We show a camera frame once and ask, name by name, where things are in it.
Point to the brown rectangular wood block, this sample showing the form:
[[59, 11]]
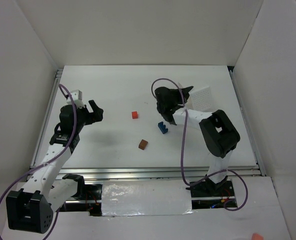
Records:
[[143, 144]]

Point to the orange-red wood cube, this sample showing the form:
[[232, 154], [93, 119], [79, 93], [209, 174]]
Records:
[[134, 115]]

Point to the aluminium frame rail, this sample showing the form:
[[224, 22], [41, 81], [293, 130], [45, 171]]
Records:
[[110, 149]]

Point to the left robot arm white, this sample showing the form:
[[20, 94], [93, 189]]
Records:
[[32, 208]]

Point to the orange object at edge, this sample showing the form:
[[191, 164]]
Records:
[[256, 236]]

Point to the silver foil tape sheet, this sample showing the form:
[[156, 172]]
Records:
[[145, 198]]

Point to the blue notched wood block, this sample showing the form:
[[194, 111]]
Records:
[[162, 127]]

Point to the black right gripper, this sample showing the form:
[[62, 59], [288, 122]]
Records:
[[175, 95]]

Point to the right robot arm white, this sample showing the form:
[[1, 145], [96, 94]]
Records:
[[219, 134]]

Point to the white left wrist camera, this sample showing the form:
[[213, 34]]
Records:
[[77, 99]]

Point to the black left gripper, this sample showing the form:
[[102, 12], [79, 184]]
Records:
[[89, 115]]

